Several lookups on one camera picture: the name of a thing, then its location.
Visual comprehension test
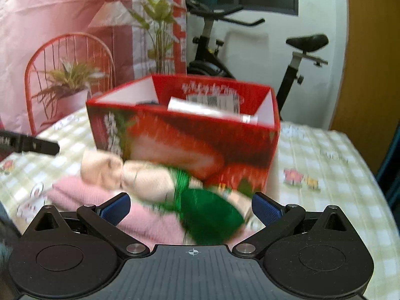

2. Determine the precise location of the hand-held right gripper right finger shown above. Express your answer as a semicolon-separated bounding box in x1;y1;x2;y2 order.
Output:
233;193;357;257

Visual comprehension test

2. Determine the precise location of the pink printed wall backdrop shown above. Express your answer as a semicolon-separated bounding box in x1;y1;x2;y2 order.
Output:
0;0;188;138

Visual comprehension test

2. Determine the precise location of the beige knit item green tassel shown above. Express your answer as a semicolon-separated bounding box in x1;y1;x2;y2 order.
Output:
79;150;266;245

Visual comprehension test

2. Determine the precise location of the blue and white packet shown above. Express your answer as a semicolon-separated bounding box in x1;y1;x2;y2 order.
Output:
167;97;260;124

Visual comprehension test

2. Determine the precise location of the black exercise bike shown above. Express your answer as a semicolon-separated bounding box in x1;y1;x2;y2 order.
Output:
184;0;329;121

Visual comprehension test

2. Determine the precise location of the red strawberry print box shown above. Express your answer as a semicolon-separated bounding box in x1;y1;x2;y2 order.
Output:
86;73;280;199

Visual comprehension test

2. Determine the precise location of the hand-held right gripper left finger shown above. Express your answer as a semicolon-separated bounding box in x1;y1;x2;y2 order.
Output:
23;193;151;257

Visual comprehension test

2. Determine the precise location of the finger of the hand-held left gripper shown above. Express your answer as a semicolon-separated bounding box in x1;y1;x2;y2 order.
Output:
18;133;61;157

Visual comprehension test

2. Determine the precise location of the wooden door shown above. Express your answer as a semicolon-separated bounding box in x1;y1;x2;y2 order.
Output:
328;0;400;179

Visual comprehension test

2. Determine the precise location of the pink knit cloth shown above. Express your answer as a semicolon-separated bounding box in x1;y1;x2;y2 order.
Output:
47;175;254;246

